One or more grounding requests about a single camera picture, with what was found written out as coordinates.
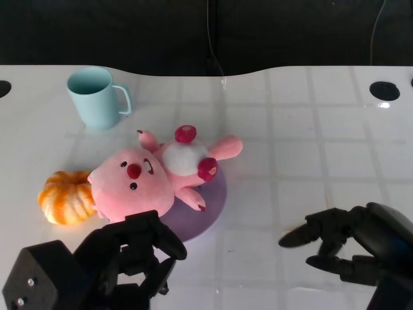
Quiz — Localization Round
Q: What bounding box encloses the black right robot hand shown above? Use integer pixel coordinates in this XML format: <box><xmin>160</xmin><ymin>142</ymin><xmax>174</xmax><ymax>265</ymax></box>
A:
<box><xmin>277</xmin><ymin>201</ymin><xmax>413</xmax><ymax>287</ymax></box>

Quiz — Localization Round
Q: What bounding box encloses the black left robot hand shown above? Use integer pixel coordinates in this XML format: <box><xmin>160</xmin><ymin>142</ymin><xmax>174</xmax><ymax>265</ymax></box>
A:
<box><xmin>57</xmin><ymin>209</ymin><xmax>188</xmax><ymax>310</ymax></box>

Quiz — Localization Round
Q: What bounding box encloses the pink plush doll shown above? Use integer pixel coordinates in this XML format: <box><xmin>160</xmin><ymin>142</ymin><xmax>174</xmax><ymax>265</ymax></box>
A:
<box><xmin>87</xmin><ymin>124</ymin><xmax>245</xmax><ymax>223</ymax></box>

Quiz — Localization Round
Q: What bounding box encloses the purple plate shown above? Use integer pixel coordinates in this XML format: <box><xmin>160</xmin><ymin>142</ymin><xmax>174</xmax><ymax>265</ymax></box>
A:
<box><xmin>157</xmin><ymin>166</ymin><xmax>228</xmax><ymax>243</ymax></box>

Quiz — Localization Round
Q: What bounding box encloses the orange toy pumpkin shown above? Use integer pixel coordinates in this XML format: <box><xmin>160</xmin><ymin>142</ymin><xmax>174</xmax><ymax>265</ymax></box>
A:
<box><xmin>37</xmin><ymin>170</ymin><xmax>97</xmax><ymax>226</ymax></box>

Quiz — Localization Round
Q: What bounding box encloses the light blue mug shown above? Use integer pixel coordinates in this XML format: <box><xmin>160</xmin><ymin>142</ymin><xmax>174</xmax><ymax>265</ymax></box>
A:
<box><xmin>66</xmin><ymin>67</ymin><xmax>133</xmax><ymax>131</ymax></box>

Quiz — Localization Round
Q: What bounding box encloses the black cloth backdrop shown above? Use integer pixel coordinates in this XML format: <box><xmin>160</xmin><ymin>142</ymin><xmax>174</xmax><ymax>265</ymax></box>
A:
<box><xmin>0</xmin><ymin>0</ymin><xmax>413</xmax><ymax>78</ymax></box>

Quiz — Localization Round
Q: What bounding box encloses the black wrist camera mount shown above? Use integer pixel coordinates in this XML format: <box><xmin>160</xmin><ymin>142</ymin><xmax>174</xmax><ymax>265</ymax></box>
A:
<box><xmin>1</xmin><ymin>240</ymin><xmax>77</xmax><ymax>310</ymax></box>

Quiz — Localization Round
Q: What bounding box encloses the black cable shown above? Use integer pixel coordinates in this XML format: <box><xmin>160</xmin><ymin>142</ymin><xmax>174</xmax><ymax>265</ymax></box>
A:
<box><xmin>206</xmin><ymin>0</ymin><xmax>226</xmax><ymax>78</ymax></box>
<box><xmin>370</xmin><ymin>0</ymin><xmax>388</xmax><ymax>67</ymax></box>

